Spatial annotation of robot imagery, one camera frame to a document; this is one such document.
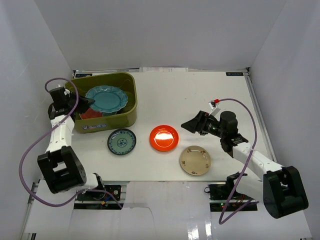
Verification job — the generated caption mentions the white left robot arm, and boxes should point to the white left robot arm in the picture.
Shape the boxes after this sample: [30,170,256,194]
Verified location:
[37,86,106,200]

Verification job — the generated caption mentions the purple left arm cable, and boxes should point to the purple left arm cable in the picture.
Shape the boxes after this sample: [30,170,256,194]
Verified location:
[18,77,123,209]

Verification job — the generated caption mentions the red and teal floral plate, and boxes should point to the red and teal floral plate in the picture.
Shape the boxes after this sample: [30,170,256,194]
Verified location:
[79,108,103,120]

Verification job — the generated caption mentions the olive green plastic bin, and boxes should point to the olive green plastic bin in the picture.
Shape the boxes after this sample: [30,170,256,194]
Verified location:
[65,72,138,134]

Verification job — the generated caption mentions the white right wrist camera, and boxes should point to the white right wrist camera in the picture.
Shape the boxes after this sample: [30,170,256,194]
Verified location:
[208,99,221,116]

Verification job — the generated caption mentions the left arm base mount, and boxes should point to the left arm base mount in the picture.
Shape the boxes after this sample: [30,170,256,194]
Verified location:
[74,184,124,210]

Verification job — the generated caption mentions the orange glossy plate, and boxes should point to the orange glossy plate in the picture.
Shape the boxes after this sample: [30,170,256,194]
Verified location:
[149,125,180,152]

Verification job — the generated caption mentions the green blue patterned small plate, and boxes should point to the green blue patterned small plate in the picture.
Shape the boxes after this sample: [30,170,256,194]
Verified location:
[107,128,137,156]

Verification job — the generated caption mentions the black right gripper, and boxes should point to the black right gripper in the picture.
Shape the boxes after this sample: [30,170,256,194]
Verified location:
[181,111,226,139]

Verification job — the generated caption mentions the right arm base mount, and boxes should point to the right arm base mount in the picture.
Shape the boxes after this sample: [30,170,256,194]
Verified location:
[203,183,250,213]

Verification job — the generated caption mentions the white paper sheets at back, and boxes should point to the white paper sheets at back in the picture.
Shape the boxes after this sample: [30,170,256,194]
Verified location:
[139,67,189,73]

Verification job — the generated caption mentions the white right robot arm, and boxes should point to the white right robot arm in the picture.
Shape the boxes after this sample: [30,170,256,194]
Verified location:
[181,111,309,219]

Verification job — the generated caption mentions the cream floral plate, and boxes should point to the cream floral plate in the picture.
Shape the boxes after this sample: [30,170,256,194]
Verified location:
[179,145,212,176]

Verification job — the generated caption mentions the teal scalloped plate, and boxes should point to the teal scalloped plate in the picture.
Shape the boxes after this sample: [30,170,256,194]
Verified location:
[85,85,128,114]

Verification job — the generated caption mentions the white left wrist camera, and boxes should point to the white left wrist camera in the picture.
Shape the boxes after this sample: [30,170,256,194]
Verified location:
[55,85,70,96]

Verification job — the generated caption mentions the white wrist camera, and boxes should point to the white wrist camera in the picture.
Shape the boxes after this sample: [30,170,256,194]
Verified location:
[55,85,70,96]
[208,99,221,116]

